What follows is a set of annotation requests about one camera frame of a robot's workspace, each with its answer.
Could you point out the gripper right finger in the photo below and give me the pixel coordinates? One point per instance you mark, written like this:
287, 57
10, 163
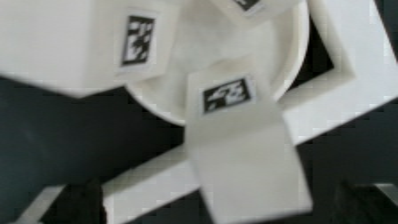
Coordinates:
364, 204

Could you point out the white U-shaped frame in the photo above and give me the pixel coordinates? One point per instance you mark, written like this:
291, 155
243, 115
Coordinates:
328, 101

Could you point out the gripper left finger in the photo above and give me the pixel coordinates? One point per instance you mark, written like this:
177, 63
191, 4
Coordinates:
65, 205

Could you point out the white round stool seat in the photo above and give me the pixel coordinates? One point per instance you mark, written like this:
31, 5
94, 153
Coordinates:
209, 41

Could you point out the white stool leg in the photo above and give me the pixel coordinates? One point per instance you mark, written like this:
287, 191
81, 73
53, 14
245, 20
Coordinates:
81, 45
239, 148
254, 9

